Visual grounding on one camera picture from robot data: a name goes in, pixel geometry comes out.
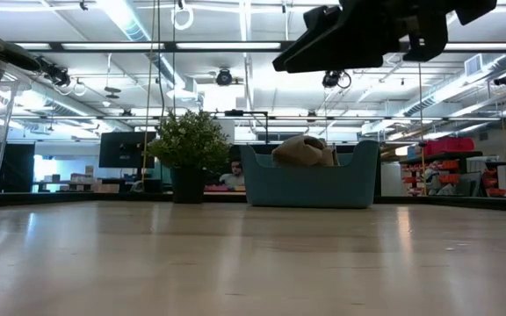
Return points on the beige plush toy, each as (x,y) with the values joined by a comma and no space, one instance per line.
(301,151)

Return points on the black ceiling camera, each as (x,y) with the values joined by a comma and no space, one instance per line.
(332,79)
(224,77)
(57,74)

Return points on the black cabinet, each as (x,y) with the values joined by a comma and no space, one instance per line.
(16,167)

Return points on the green plant in black pot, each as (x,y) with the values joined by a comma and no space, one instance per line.
(189,140)

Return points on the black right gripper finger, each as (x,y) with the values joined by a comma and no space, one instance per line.
(323,17)
(336,48)

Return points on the person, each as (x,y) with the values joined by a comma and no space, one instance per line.
(234,177)

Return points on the black storage shelf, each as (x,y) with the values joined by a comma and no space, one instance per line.
(442,175)

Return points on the black table edge frame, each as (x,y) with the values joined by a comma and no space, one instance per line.
(455,203)

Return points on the teal plastic bin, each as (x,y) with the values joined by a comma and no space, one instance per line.
(310,184)

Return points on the black computer monitor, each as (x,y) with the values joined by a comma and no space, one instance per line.
(123,149)

